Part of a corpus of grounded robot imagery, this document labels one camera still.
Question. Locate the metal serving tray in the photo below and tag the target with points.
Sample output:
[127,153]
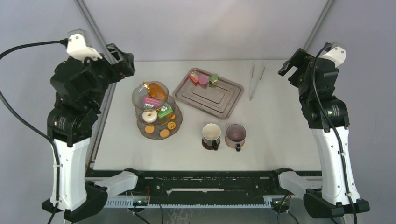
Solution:
[218,100]

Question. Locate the brown cookie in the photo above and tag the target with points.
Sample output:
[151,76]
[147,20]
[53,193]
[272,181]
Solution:
[156,91]

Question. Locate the orange lotus-pattern biscuit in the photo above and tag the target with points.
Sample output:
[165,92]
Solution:
[171,125]

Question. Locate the green round cake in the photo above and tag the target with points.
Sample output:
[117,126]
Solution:
[212,80]

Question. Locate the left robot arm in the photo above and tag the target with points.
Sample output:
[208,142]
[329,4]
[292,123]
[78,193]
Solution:
[70,131]

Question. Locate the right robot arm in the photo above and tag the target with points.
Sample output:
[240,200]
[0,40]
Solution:
[328,119]

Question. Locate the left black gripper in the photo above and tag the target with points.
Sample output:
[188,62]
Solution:
[125,66]

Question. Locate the purple glass cup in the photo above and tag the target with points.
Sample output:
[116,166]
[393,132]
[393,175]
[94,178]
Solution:
[236,133]

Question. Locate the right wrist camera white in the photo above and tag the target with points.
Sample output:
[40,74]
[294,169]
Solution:
[336,53]

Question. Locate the pink red cake slice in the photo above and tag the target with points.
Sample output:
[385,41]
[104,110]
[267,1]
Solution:
[194,77]

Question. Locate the white frosted donut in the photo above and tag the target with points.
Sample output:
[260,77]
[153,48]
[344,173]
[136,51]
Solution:
[149,116]

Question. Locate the pink purple cake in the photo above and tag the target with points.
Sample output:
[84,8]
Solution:
[150,103]

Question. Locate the pink round cake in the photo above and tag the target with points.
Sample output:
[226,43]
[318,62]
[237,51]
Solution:
[203,80]

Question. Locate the dark brown round coaster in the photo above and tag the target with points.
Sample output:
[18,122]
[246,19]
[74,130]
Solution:
[210,144]

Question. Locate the orange round biscuit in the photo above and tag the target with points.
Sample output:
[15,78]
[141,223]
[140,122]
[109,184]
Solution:
[164,133]
[149,129]

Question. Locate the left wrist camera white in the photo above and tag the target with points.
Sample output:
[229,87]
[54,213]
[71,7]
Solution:
[80,46]

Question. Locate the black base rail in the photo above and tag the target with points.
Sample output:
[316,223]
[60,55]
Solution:
[256,182]

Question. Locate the three-tier glass dessert stand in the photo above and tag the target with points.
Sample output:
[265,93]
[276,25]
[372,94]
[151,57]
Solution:
[160,124]

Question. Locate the black mug white inside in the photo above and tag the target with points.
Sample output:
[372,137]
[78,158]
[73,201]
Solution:
[211,132]

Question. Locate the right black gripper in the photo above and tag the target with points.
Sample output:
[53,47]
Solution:
[299,59]

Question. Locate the light wooden round coaster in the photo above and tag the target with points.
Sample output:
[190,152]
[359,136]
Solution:
[233,144]

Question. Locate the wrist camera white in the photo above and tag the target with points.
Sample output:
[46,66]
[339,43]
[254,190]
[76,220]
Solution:
[80,46]
[336,53]

